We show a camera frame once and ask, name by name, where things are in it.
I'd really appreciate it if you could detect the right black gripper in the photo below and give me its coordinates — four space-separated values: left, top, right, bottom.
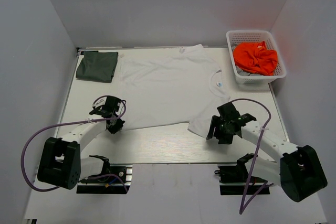
207 115 235 145

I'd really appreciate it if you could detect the white t-shirt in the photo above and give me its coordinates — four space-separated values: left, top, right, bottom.
119 44 229 138

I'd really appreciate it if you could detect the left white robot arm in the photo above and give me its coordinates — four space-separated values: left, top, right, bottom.
37 95 127 189

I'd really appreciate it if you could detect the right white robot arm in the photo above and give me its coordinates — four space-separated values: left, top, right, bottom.
207 102 328 202

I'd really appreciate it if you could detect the grey t-shirt in basket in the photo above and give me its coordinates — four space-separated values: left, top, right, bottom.
236 66 261 77

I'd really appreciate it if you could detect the folded dark green t-shirt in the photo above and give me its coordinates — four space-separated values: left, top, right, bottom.
76 51 119 83

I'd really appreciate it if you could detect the orange t-shirt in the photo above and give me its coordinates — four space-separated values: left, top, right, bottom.
232 41 279 76

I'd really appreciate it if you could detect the white plastic basket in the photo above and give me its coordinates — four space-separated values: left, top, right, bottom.
226 30 286 84

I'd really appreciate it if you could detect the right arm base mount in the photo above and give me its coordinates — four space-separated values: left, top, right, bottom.
214 165 265 196

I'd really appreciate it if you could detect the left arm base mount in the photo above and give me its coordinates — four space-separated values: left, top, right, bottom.
76 164 133 195

